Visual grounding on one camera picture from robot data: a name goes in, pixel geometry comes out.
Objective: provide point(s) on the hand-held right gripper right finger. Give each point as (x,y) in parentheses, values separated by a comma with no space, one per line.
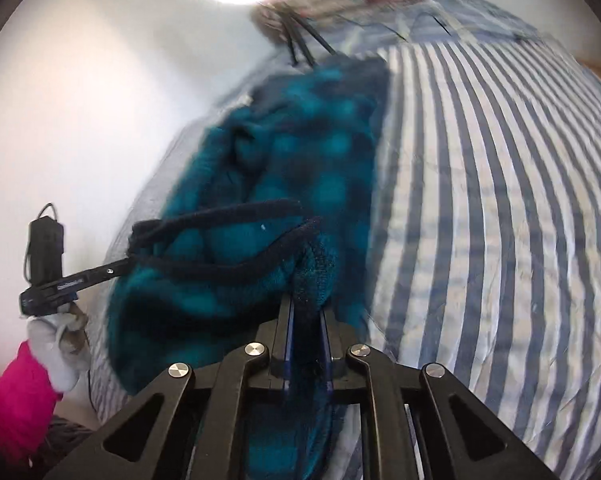
(325,342)

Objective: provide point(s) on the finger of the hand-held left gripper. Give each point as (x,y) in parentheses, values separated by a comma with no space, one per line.
(98,274)

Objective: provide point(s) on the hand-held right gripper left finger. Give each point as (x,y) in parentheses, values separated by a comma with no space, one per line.
(288,332)

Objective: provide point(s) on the teal plaid fleece garment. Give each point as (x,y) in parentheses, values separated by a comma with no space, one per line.
(290,160)

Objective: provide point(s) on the person's left hand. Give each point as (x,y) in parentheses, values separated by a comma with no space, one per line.
(63,345)

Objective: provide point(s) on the dark striped cloth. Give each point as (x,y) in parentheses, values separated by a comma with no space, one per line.
(73,435)

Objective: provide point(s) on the blue striped quilt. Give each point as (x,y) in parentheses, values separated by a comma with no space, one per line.
(480,210)

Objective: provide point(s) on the black tripod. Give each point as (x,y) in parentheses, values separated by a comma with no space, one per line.
(303,42)

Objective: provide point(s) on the floral folded blanket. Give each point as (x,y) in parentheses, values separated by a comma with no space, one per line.
(350,0)

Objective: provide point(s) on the blue checked bedsheet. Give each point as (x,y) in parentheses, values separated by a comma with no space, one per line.
(480,17)

